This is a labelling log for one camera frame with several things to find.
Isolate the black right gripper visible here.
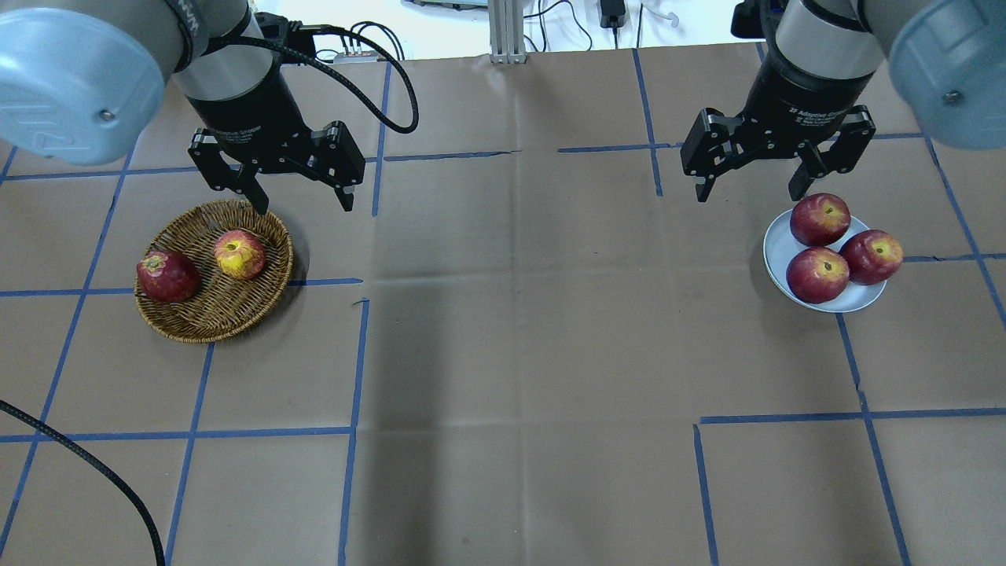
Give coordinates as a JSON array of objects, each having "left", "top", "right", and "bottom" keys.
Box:
[{"left": 681, "top": 60, "right": 876, "bottom": 203}]

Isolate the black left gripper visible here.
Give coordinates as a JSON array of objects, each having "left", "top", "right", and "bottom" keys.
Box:
[{"left": 188, "top": 71, "right": 365, "bottom": 216}]

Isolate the yellow-red apple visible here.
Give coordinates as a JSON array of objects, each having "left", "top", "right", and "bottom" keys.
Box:
[{"left": 213, "top": 230, "right": 266, "bottom": 281}]

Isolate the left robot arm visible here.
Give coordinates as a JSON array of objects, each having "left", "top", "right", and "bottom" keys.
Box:
[{"left": 1, "top": 1, "right": 365, "bottom": 214}]

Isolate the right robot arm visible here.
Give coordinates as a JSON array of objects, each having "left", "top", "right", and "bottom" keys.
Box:
[{"left": 681, "top": 1, "right": 1005, "bottom": 203}]

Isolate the white plate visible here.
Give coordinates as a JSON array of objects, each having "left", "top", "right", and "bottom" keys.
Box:
[{"left": 762, "top": 209, "right": 888, "bottom": 313}]

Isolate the red apple plate top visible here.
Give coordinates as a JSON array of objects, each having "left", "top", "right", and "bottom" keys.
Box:
[{"left": 789, "top": 193, "right": 852, "bottom": 247}]

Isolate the red apple plate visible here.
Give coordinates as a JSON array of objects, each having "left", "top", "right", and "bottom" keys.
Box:
[
  {"left": 839, "top": 229, "right": 905, "bottom": 286},
  {"left": 786, "top": 246, "right": 850, "bottom": 304},
  {"left": 789, "top": 193, "right": 852, "bottom": 247}
]

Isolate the red apple plate bottom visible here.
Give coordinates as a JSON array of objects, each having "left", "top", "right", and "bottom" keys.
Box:
[{"left": 786, "top": 246, "right": 850, "bottom": 304}]

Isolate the woven wicker basket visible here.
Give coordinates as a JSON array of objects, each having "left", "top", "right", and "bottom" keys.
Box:
[{"left": 134, "top": 200, "right": 295, "bottom": 344}]

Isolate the dark red apple in basket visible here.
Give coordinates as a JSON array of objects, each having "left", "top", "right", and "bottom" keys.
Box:
[{"left": 136, "top": 250, "right": 202, "bottom": 303}]

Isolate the black power adapter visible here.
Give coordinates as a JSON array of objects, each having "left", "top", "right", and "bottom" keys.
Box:
[{"left": 599, "top": 0, "right": 626, "bottom": 30}]

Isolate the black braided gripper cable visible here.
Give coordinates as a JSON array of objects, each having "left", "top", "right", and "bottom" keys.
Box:
[{"left": 206, "top": 24, "right": 420, "bottom": 134}]

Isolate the aluminium frame post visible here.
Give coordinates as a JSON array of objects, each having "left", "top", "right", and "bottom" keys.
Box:
[{"left": 487, "top": 0, "right": 526, "bottom": 64}]

